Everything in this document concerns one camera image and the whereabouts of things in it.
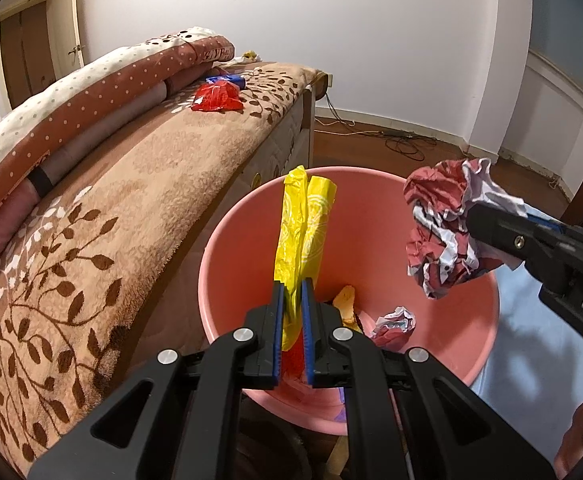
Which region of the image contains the brown leaf pattern blanket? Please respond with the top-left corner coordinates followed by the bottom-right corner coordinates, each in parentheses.
top-left (0, 62), bottom-right (321, 477)

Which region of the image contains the wooden bed frame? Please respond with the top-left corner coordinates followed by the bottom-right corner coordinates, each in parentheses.
top-left (224, 72), bottom-right (328, 205)

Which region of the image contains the colourful foil wrapper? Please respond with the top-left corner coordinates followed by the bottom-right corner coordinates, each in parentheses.
top-left (369, 307), bottom-right (416, 352)

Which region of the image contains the black cable on floor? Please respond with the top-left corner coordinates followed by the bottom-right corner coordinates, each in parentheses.
top-left (315, 92), bottom-right (440, 163)

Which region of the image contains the red plastic bag on bed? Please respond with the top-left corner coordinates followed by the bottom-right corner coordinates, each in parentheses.
top-left (192, 79), bottom-right (244, 112)

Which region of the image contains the light blue floral sheet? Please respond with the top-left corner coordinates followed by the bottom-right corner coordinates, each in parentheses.
top-left (340, 259), bottom-right (583, 480)

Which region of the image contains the pink plastic bucket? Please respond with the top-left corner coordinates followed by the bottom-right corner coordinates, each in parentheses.
top-left (197, 164), bottom-right (501, 436)

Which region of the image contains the yellow plastic bag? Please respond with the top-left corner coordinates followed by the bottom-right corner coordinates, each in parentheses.
top-left (274, 165), bottom-right (337, 351)

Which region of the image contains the red white wrapper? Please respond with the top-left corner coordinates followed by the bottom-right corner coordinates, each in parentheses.
top-left (403, 158), bottom-right (527, 299)

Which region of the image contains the wooden door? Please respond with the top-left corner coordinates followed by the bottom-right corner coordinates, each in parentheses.
top-left (0, 2), bottom-right (56, 108)

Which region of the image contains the folded polka dot quilt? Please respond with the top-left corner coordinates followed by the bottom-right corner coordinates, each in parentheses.
top-left (0, 26), bottom-right (237, 302)

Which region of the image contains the blue package on bed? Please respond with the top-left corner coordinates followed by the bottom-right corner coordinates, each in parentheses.
top-left (206, 74), bottom-right (246, 90)

